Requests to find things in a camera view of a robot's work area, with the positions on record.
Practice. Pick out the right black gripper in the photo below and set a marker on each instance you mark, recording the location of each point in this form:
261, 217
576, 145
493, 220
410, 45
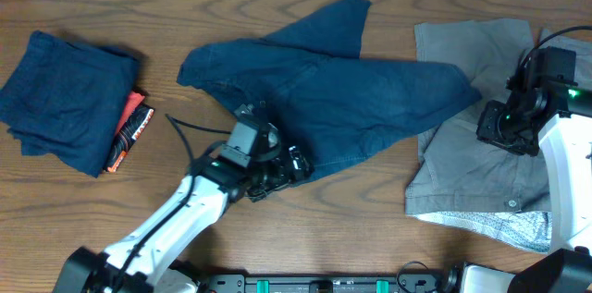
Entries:
487, 130

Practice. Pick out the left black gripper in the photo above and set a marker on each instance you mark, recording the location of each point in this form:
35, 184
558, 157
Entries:
282, 177

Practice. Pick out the dark blue denim shorts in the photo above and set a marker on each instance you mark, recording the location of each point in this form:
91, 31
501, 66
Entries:
310, 81

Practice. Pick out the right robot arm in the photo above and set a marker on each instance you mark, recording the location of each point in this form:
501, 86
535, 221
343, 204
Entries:
547, 113

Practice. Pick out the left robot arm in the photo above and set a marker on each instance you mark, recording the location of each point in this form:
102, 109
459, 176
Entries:
252, 163

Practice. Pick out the grey button shorts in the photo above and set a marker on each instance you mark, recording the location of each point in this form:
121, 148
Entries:
463, 181

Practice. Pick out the folded red black garment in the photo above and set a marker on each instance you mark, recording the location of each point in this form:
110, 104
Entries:
134, 120

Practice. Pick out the folded navy blue garment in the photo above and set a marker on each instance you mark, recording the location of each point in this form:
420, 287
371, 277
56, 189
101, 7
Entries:
67, 98

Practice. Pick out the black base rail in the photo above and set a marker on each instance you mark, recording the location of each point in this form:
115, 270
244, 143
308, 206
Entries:
236, 283

